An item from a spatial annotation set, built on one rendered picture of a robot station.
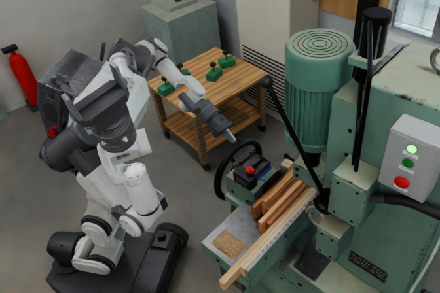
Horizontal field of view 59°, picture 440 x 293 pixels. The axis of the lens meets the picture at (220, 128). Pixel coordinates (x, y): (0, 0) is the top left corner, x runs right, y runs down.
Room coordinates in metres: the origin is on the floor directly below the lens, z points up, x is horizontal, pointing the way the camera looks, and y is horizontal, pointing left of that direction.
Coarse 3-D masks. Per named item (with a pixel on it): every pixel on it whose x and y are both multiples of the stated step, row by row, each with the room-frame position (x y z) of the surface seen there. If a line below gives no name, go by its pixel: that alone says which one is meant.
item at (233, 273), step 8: (304, 192) 0.85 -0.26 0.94; (296, 200) 0.83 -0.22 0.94; (288, 208) 0.80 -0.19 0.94; (280, 216) 0.77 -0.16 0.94; (272, 224) 0.74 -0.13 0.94; (240, 264) 0.62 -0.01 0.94; (232, 272) 0.60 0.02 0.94; (224, 280) 0.58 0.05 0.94; (232, 280) 0.59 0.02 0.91; (224, 288) 0.57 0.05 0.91
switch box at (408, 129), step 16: (400, 128) 0.55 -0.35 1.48; (416, 128) 0.54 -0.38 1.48; (432, 128) 0.54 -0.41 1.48; (400, 144) 0.53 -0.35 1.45; (416, 144) 0.51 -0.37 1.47; (432, 144) 0.50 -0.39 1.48; (384, 160) 0.55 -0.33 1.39; (400, 160) 0.53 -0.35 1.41; (416, 160) 0.50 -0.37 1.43; (432, 160) 0.49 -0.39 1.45; (384, 176) 0.54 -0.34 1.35; (416, 176) 0.50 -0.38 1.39; (432, 176) 0.48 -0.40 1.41; (416, 192) 0.49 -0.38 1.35
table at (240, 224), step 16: (240, 208) 0.86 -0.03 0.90; (224, 224) 0.80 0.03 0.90; (240, 224) 0.79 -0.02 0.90; (256, 224) 0.78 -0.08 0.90; (304, 224) 0.77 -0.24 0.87; (208, 240) 0.74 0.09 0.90; (240, 240) 0.73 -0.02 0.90; (256, 240) 0.72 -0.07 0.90; (288, 240) 0.71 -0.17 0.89; (224, 256) 0.68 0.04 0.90; (240, 256) 0.67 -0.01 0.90; (272, 256) 0.66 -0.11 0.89
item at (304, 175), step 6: (300, 156) 0.90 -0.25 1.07; (294, 162) 0.88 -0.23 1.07; (300, 162) 0.88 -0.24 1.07; (324, 162) 0.86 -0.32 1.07; (294, 168) 0.88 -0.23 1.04; (300, 168) 0.86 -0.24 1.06; (306, 168) 0.85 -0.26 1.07; (318, 168) 0.84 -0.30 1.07; (324, 168) 0.84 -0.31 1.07; (294, 174) 0.88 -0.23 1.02; (300, 174) 0.86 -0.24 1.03; (306, 174) 0.84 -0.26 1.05; (318, 174) 0.82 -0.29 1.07; (300, 180) 0.86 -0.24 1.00; (306, 180) 0.84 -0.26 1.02; (312, 180) 0.82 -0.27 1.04; (312, 186) 0.82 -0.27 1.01
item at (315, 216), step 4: (312, 200) 0.72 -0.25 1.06; (308, 204) 0.72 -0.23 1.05; (312, 204) 0.71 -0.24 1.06; (308, 208) 0.71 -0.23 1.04; (312, 208) 0.70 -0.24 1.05; (308, 212) 0.71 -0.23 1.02; (312, 212) 0.71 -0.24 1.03; (316, 212) 0.70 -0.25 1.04; (308, 216) 0.71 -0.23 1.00; (312, 216) 0.71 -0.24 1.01; (316, 216) 0.69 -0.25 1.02; (320, 216) 0.68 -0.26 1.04; (324, 216) 0.68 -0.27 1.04; (312, 220) 0.70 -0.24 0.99; (316, 220) 0.70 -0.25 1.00; (320, 220) 0.68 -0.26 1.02; (316, 224) 0.69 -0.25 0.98
